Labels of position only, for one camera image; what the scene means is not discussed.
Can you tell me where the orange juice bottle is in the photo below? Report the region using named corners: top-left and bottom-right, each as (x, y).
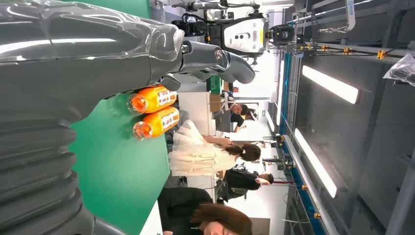
top-left (127, 85), bottom-right (178, 115)
top-left (132, 107), bottom-right (180, 141)

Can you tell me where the white partition panel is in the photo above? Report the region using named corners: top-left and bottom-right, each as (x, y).
top-left (177, 92), bottom-right (217, 137)

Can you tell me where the brown cardboard box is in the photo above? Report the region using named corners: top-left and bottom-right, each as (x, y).
top-left (209, 94), bottom-right (222, 113)

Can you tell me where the person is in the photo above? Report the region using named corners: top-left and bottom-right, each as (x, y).
top-left (168, 119), bottom-right (262, 178)
top-left (224, 92), bottom-right (259, 134)
top-left (216, 168), bottom-right (275, 202)
top-left (158, 187), bottom-right (254, 235)

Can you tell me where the long ceiling light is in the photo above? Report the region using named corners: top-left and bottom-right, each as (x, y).
top-left (302, 65), bottom-right (361, 105)
top-left (294, 128), bottom-right (338, 199)

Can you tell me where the clear plastic bag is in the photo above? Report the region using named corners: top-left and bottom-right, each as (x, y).
top-left (383, 53), bottom-right (415, 87)

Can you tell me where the aluminium frame beam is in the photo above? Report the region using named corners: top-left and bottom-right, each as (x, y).
top-left (283, 134), bottom-right (340, 235)

